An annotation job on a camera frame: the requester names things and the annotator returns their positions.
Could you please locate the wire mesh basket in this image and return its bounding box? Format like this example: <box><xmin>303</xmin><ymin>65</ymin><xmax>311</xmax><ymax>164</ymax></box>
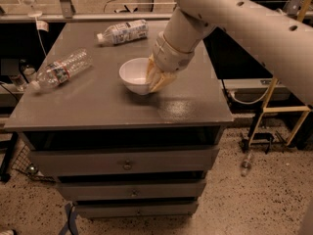
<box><xmin>12</xmin><ymin>145</ymin><xmax>55</xmax><ymax>183</ymax></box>

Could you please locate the plastic bottle on floor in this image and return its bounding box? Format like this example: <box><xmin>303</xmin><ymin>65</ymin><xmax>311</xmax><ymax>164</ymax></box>
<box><xmin>241</xmin><ymin>151</ymin><xmax>253</xmax><ymax>176</ymax></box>

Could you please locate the drawer with knob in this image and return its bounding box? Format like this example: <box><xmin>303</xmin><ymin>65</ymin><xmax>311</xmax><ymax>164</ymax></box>
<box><xmin>75</xmin><ymin>201</ymin><xmax>199</xmax><ymax>218</ymax></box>
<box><xmin>57</xmin><ymin>180</ymin><xmax>205</xmax><ymax>201</ymax></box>
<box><xmin>29</xmin><ymin>146</ymin><xmax>219</xmax><ymax>176</ymax></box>

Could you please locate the metal rail frame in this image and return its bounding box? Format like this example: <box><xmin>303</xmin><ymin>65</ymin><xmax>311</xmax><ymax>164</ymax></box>
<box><xmin>0</xmin><ymin>0</ymin><xmax>313</xmax><ymax>24</ymax></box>

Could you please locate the clear water bottle red label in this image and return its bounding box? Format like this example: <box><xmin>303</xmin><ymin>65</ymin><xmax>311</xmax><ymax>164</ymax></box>
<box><xmin>30</xmin><ymin>48</ymin><xmax>92</xmax><ymax>91</ymax></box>

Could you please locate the white labelled drink bottle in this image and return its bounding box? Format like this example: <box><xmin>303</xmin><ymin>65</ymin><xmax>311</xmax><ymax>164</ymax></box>
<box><xmin>97</xmin><ymin>20</ymin><xmax>149</xmax><ymax>46</ymax></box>

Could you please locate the top drawer with knob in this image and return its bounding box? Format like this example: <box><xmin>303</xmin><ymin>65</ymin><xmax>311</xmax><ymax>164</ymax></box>
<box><xmin>29</xmin><ymin>146</ymin><xmax>219</xmax><ymax>176</ymax></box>

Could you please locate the white cable with tag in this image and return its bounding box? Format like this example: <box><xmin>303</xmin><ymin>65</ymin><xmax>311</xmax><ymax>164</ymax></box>
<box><xmin>33</xmin><ymin>17</ymin><xmax>50</xmax><ymax>58</ymax></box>

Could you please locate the white power cable right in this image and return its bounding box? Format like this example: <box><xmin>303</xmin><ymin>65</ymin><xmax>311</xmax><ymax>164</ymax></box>
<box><xmin>228</xmin><ymin>8</ymin><xmax>287</xmax><ymax>106</ymax></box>

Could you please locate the white bowl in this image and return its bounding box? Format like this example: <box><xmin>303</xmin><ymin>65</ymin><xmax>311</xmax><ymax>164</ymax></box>
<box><xmin>119</xmin><ymin>58</ymin><xmax>149</xmax><ymax>95</ymax></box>

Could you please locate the dark capped bottle on shelf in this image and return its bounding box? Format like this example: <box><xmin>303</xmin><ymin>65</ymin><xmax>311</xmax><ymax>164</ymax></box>
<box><xmin>20</xmin><ymin>60</ymin><xmax>36</xmax><ymax>83</ymax></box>

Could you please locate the grey drawer cabinet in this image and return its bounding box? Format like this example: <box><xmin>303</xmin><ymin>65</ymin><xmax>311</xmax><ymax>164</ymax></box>
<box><xmin>5</xmin><ymin>21</ymin><xmax>233</xmax><ymax>207</ymax></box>

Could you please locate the middle drawer with knob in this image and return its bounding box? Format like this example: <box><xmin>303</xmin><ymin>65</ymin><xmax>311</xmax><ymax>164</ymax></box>
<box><xmin>57</xmin><ymin>180</ymin><xmax>205</xmax><ymax>201</ymax></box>

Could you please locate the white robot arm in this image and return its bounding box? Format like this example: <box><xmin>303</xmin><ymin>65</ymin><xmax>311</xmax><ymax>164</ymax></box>
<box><xmin>149</xmin><ymin>0</ymin><xmax>313</xmax><ymax>235</ymax></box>

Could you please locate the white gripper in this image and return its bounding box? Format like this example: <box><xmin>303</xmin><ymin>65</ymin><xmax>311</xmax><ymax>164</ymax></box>
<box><xmin>146</xmin><ymin>32</ymin><xmax>195</xmax><ymax>93</ymax></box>

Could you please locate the bottom drawer with knob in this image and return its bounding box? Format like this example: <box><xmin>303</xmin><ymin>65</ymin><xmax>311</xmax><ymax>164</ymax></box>
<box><xmin>75</xmin><ymin>201</ymin><xmax>199</xmax><ymax>218</ymax></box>

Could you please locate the yellow metal stand frame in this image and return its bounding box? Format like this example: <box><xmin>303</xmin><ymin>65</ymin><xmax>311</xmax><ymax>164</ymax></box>
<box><xmin>247</xmin><ymin>0</ymin><xmax>312</xmax><ymax>147</ymax></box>

